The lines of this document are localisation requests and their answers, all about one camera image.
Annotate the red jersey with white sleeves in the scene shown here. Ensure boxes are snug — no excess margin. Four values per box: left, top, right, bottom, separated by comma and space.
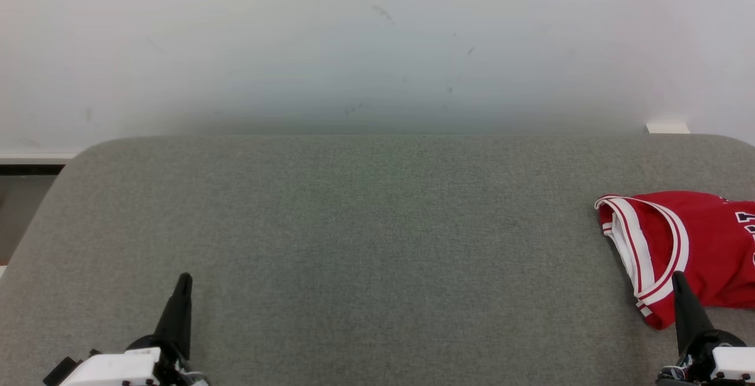
595, 191, 755, 331

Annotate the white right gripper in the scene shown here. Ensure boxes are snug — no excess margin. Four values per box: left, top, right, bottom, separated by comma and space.
656, 271, 755, 386

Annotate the grey fabric sofa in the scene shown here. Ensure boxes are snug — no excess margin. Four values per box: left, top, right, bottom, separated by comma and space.
0, 133, 755, 386

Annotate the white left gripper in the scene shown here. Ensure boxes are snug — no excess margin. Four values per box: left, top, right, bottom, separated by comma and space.
58, 273, 208, 386

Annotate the white wall baseboard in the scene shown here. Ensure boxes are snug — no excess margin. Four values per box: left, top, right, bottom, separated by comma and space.
0, 151, 78, 175

